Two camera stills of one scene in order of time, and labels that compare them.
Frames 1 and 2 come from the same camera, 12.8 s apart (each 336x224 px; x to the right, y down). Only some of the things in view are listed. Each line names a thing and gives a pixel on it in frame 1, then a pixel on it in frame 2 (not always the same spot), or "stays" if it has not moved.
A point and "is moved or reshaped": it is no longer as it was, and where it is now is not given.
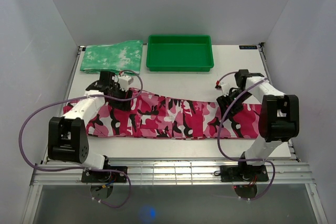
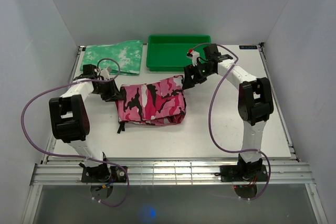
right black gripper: x=222 y=101 to x=189 y=70
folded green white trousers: x=124 y=58 stays
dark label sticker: x=248 y=47 stays
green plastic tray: x=179 y=53 stays
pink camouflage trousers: x=139 y=116 is moved or reshaped
